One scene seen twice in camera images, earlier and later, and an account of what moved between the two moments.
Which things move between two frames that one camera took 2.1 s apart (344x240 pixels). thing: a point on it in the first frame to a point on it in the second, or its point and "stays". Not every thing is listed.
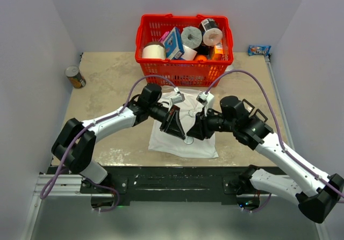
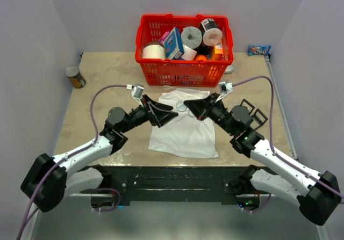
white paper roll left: (153, 50) stays
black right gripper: (201, 129) to (205, 105)
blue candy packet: (258, 50) stays
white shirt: (190, 109) stays
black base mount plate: (173, 183) stays
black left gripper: (172, 124) to (159, 117)
